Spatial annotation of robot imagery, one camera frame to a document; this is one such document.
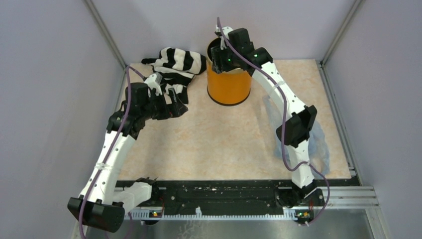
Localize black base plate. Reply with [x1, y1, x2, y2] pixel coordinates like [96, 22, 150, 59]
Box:
[113, 178, 360, 217]

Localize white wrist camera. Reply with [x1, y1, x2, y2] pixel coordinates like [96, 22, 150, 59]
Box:
[144, 73, 163, 96]
[215, 26, 233, 50]

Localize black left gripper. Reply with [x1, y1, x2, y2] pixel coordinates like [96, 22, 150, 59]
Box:
[140, 87, 188, 120]

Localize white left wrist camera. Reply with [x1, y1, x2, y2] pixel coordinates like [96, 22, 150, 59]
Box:
[144, 73, 163, 96]

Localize translucent blue plastic bag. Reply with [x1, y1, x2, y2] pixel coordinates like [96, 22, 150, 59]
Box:
[262, 96, 330, 176]

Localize aluminium corner post left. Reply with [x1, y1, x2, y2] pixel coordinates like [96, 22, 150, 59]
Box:
[82, 0, 126, 69]

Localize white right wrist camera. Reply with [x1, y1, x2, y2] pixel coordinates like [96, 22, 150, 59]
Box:
[215, 26, 233, 50]

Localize aluminium corner post right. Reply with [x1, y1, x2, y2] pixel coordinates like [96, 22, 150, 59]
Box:
[319, 0, 365, 68]

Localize aluminium corner post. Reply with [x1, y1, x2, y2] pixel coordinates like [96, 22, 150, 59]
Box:
[319, 0, 365, 68]
[82, 0, 126, 69]

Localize orange trash bin gold rim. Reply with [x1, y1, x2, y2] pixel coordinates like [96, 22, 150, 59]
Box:
[206, 38, 252, 106]

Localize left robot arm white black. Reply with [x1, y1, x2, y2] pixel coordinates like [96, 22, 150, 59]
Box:
[67, 83, 188, 233]

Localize aluminium frame rail front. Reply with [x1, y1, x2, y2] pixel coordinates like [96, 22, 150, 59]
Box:
[71, 186, 385, 239]

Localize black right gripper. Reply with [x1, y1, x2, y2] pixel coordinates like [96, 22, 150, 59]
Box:
[211, 43, 240, 75]

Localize black white striped cloth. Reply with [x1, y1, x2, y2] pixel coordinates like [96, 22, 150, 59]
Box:
[141, 47, 207, 105]

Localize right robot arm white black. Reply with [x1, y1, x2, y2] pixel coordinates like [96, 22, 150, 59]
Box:
[211, 26, 317, 207]

